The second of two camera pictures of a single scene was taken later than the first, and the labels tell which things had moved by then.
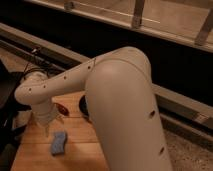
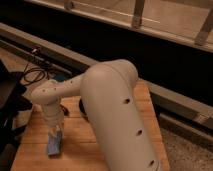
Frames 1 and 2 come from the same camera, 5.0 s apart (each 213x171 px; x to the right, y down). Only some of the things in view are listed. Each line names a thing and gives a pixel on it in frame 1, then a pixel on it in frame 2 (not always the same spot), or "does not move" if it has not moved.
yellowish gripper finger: (46, 125) -> (57, 132)
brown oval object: (62, 109) does not move
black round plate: (83, 106) does not move
